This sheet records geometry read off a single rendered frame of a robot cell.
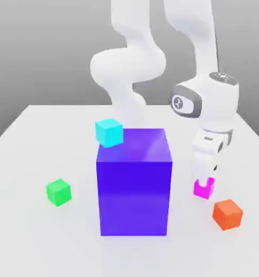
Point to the small orange cube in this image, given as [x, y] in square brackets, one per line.
[227, 215]

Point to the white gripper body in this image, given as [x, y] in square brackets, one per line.
[203, 164]

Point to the small green cube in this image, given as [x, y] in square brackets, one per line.
[58, 192]

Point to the large purple box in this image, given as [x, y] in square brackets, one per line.
[132, 190]

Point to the small cyan cube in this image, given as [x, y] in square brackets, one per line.
[109, 133]

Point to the small magenta cube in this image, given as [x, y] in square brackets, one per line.
[204, 193]

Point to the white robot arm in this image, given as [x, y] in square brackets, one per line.
[129, 65]

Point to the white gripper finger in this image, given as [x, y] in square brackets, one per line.
[203, 182]

